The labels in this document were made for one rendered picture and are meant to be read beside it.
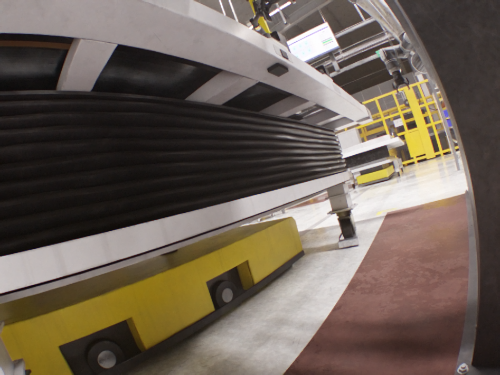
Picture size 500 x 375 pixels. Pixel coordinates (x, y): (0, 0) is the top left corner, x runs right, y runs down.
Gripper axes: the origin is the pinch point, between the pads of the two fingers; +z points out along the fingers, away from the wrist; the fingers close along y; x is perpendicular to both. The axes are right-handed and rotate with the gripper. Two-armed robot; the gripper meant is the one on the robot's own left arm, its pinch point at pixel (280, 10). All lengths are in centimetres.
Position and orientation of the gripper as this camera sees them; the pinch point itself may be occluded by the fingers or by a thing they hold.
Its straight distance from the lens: 74.9
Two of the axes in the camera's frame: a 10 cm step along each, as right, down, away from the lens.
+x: 7.3, -1.7, 6.6
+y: 6.3, -2.1, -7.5
